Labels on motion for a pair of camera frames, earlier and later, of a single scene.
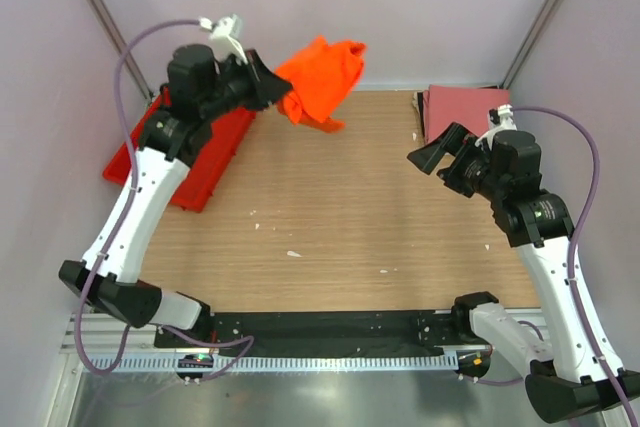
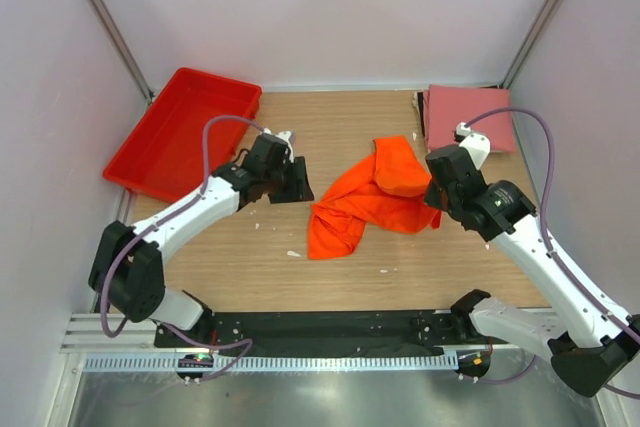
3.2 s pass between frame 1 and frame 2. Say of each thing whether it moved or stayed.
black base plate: stayed
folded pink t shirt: stayed
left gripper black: moved
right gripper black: moved
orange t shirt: moved
